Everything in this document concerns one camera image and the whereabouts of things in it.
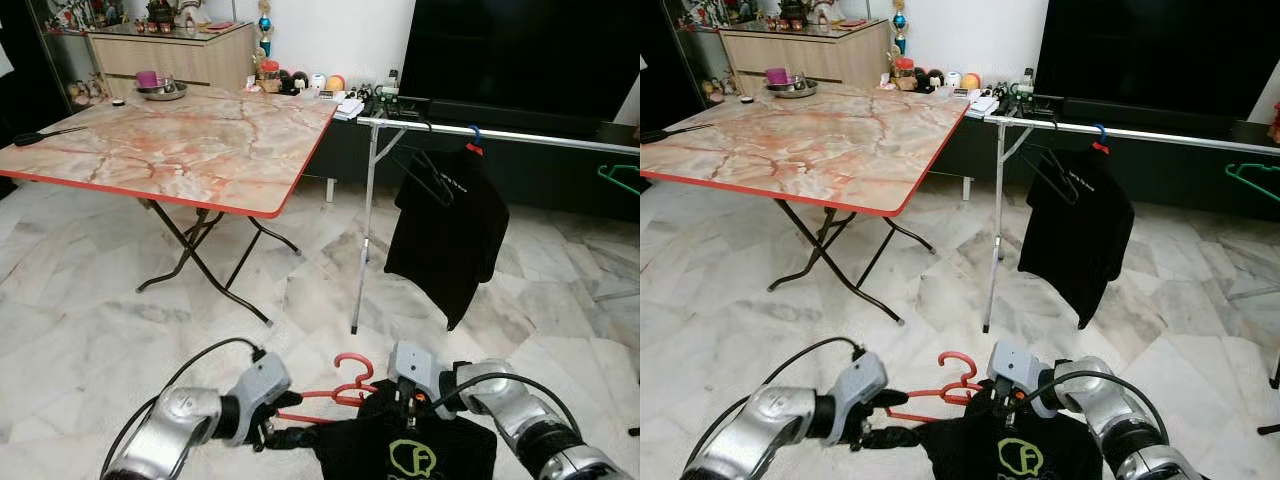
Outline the black T-shirt green logo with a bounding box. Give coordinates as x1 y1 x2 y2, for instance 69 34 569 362
915 385 1101 480
312 383 499 480

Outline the red plastic clothes hanger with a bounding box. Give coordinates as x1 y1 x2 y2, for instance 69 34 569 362
885 350 983 425
275 353 381 427

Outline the green plastic clothes hanger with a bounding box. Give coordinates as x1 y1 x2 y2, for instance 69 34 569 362
597 162 640 197
1224 160 1280 205

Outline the black T-shirt white text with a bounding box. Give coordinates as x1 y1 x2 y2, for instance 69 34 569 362
1018 147 1137 330
384 147 511 332

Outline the black TV console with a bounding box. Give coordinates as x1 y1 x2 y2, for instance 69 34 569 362
925 95 1280 223
296 95 640 223

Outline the marble folding table red edge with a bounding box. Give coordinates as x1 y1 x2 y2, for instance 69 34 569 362
0 86 342 327
640 86 970 327

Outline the silver metal clothes rack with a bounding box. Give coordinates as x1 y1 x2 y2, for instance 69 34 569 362
982 113 1280 334
350 114 640 336

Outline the black soundbar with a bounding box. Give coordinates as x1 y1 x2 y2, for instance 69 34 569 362
1062 98 1241 129
428 98 601 126

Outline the green and black gadget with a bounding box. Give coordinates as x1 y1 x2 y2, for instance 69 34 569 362
362 68 403 119
1000 68 1039 116

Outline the black flat screen TV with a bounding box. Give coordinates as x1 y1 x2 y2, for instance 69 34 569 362
1033 0 1280 111
398 0 640 109

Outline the trophy with blue balls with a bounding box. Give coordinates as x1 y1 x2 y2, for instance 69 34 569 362
255 0 277 63
890 0 911 59

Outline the glass display cabinet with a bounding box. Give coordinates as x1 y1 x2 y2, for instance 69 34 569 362
28 0 101 109
660 0 731 109

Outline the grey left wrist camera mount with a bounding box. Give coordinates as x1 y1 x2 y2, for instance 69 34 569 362
228 355 293 444
828 352 891 444

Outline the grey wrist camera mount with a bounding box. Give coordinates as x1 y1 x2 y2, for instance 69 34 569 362
828 352 891 444
987 340 1053 406
387 341 453 409
228 355 293 444

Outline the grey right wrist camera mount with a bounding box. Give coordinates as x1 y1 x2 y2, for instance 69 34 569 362
387 341 453 409
987 340 1053 406

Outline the black wire clothes hanger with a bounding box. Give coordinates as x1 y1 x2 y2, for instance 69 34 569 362
403 118 457 209
1030 118 1083 207

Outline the black long-handled swatter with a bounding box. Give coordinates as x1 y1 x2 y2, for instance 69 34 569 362
640 125 717 147
12 125 91 148

